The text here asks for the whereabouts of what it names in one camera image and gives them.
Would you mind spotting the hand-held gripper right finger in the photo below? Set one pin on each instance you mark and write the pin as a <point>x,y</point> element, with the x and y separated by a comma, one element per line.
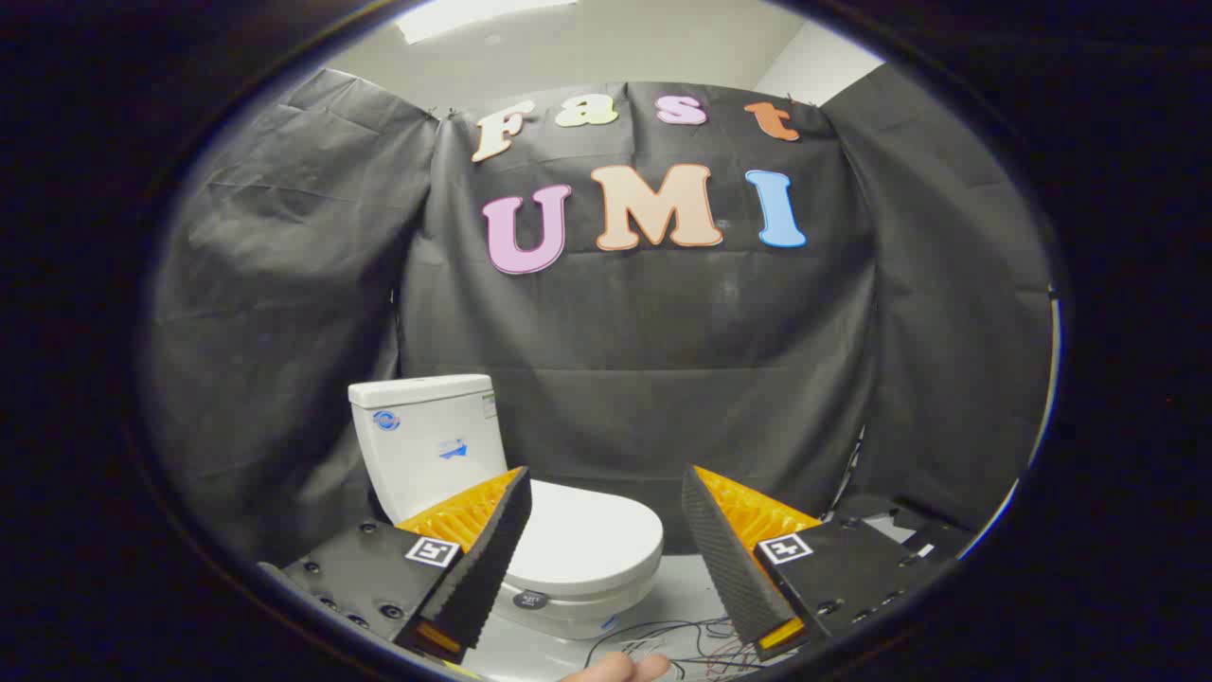
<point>729,568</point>

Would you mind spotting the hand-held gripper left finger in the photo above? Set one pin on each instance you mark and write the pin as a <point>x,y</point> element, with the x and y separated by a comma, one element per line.
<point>488,568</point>

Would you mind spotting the white toilet lid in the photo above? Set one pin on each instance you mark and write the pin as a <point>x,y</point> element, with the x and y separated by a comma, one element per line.
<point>587,540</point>

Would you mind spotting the white toilet with tank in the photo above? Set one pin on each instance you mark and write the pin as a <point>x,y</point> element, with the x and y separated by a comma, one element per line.
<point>426,445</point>

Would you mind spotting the black backdrop cloth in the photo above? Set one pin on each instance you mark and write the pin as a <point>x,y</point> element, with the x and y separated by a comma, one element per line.
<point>653,341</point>

